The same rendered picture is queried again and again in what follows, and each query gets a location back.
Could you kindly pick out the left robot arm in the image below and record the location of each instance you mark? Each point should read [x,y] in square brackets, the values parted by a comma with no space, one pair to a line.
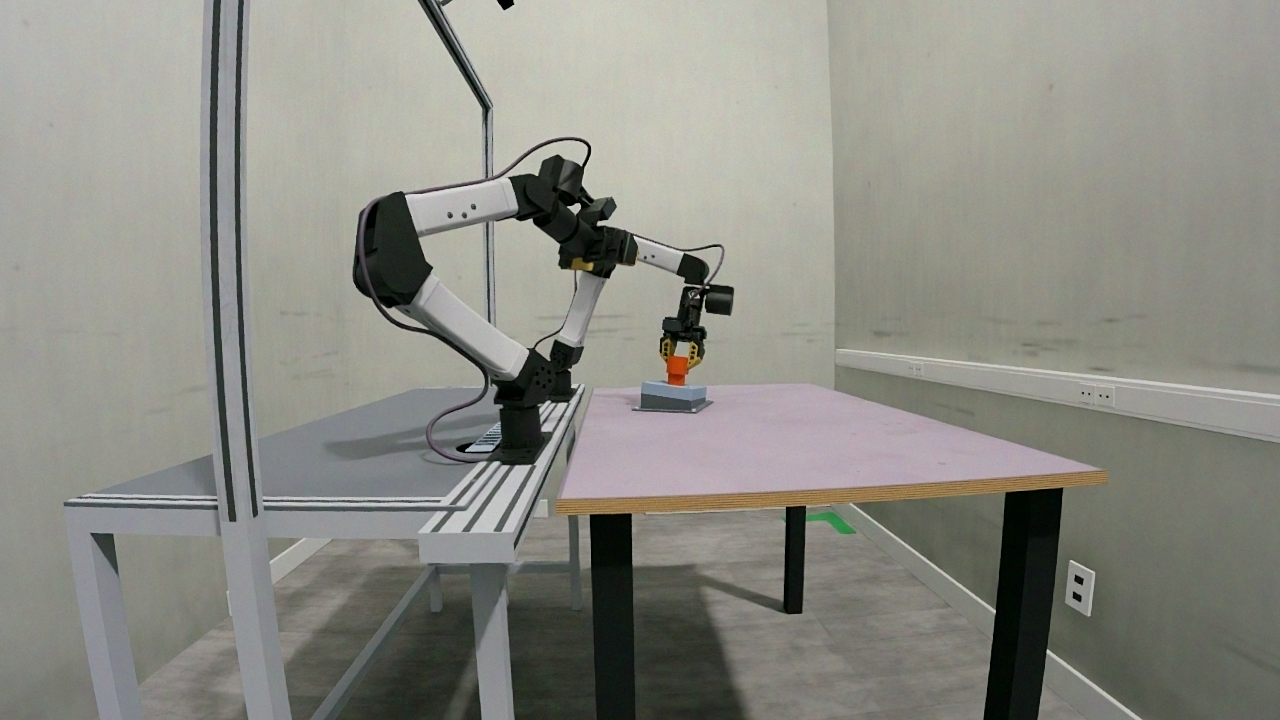
[568,348]

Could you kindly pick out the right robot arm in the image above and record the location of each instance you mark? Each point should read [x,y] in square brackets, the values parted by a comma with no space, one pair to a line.
[399,267]

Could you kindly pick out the light blue square plate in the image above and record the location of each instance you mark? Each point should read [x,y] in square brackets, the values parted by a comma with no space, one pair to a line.
[661,388]

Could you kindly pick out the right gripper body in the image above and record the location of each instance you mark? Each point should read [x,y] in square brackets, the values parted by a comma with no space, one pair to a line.
[594,243]

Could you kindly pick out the white slotted rail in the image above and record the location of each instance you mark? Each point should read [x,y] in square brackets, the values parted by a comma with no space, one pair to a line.
[493,528]

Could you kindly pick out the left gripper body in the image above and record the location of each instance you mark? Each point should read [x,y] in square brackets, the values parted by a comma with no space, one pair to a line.
[691,333]

